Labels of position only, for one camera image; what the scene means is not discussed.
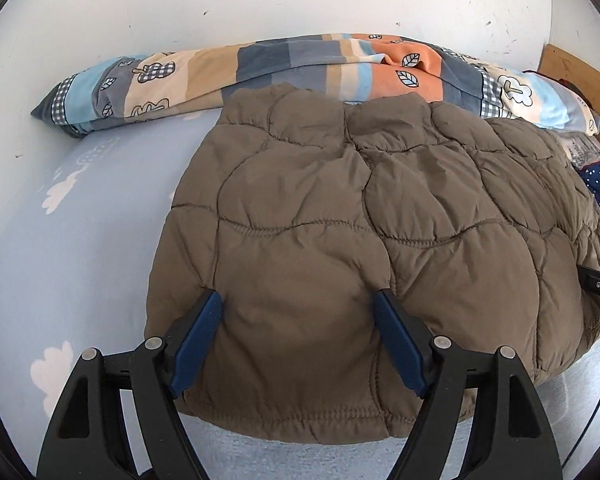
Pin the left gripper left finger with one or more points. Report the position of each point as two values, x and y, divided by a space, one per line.
87 438

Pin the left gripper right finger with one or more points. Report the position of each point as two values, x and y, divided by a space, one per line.
510 435

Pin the brown quilted puffer jacket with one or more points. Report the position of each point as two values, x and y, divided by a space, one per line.
297 207

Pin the grey patterned pillow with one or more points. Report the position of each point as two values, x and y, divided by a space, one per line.
581 149

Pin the light blue cloud bedsheet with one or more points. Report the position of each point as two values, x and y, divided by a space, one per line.
74 268

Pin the colourful patchwork rolled duvet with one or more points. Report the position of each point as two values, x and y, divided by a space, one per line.
351 68

